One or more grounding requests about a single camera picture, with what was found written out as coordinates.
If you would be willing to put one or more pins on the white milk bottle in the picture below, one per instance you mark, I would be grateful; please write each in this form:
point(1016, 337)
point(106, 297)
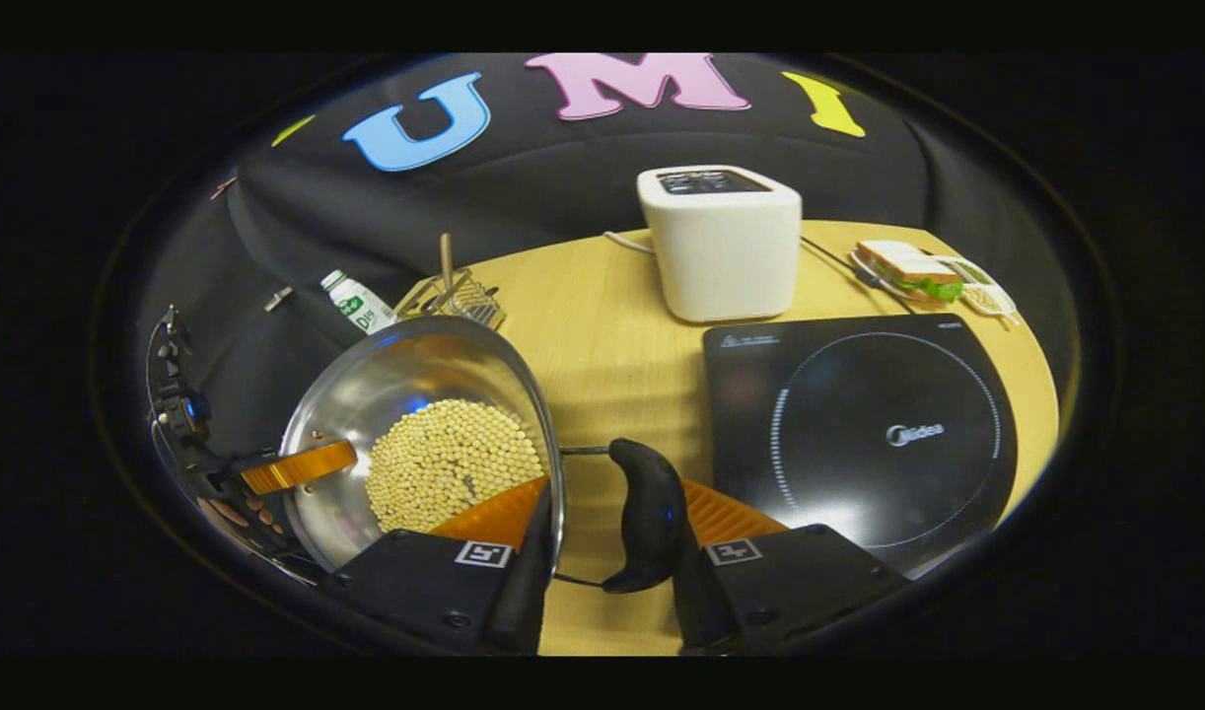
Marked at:
point(361, 306)

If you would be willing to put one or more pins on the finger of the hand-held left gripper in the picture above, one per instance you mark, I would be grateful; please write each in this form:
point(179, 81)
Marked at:
point(297, 466)

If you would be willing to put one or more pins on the black induction cooktop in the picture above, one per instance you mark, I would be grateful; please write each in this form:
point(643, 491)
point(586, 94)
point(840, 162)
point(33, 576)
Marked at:
point(859, 444)

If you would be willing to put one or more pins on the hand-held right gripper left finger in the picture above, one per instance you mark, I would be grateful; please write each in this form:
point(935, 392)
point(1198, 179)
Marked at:
point(524, 602)

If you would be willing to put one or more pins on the pink clothespin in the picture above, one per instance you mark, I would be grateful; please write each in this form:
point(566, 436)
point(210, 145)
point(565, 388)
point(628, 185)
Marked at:
point(224, 187)

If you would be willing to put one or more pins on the stainless steel pot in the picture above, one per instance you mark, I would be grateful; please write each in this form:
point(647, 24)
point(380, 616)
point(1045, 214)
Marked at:
point(366, 394)

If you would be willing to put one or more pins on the white plate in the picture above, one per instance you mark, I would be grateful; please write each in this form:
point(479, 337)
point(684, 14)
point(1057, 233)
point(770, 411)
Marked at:
point(869, 279)

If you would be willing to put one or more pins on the pile of soybeans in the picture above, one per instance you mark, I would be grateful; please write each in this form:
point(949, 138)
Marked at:
point(445, 463)

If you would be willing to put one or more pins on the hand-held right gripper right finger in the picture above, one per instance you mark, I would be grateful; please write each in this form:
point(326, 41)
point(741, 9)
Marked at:
point(701, 611)

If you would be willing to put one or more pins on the white toaster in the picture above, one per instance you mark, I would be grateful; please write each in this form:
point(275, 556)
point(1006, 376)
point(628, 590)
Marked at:
point(721, 256)

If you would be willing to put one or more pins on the white divided bean dish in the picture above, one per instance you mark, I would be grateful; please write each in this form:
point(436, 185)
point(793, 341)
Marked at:
point(982, 296)

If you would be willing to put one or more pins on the sandwich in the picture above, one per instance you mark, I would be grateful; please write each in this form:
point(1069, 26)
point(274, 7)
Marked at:
point(908, 266)

